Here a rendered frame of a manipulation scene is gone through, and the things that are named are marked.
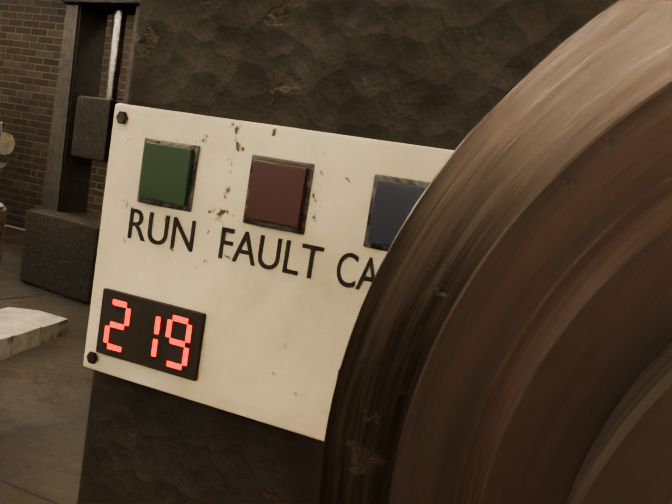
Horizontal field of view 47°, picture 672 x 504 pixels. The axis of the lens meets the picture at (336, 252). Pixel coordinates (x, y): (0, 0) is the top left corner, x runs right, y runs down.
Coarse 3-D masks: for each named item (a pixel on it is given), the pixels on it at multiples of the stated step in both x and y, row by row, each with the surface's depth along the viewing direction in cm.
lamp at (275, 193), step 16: (256, 160) 46; (256, 176) 46; (272, 176) 45; (288, 176) 45; (304, 176) 45; (256, 192) 46; (272, 192) 45; (288, 192) 45; (304, 192) 45; (256, 208) 46; (272, 208) 46; (288, 208) 45; (288, 224) 45
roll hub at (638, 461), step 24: (648, 384) 19; (624, 408) 20; (648, 408) 18; (600, 432) 22; (624, 432) 18; (648, 432) 18; (600, 456) 19; (624, 456) 18; (648, 456) 18; (576, 480) 22; (600, 480) 18; (624, 480) 18; (648, 480) 18
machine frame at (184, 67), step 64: (192, 0) 50; (256, 0) 48; (320, 0) 46; (384, 0) 45; (448, 0) 43; (512, 0) 42; (576, 0) 41; (192, 64) 50; (256, 64) 48; (320, 64) 47; (384, 64) 45; (448, 64) 44; (512, 64) 42; (320, 128) 47; (384, 128) 45; (448, 128) 44; (128, 384) 53; (128, 448) 54; (192, 448) 51; (256, 448) 49; (320, 448) 48
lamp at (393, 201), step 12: (384, 192) 43; (396, 192) 42; (408, 192) 42; (420, 192) 42; (384, 204) 43; (396, 204) 42; (408, 204) 42; (372, 216) 43; (384, 216) 43; (396, 216) 42; (372, 228) 43; (384, 228) 43; (396, 228) 42; (372, 240) 43; (384, 240) 43
